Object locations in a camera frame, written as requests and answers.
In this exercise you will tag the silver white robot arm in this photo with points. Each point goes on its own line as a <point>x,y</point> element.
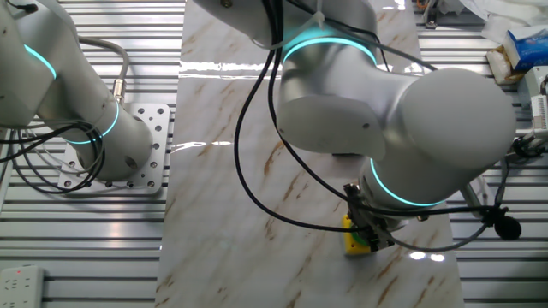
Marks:
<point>428,120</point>

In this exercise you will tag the white power strip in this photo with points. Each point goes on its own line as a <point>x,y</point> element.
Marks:
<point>21,286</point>

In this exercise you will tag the white crumpled plastic bag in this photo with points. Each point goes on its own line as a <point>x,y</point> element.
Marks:
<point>505,13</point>

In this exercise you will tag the yellow box green button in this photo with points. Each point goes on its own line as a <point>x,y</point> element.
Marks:
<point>353,249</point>

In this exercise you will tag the blue tissue pack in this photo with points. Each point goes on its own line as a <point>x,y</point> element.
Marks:
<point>528,49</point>

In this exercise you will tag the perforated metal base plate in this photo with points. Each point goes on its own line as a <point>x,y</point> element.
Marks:
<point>158,128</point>

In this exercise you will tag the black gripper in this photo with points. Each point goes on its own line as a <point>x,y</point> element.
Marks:
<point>364,220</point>

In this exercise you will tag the tan wrapped packet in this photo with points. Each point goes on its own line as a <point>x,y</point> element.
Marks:
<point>498,64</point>

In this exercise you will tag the marble pattern board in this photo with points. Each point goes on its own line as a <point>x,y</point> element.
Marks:
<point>222,192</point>

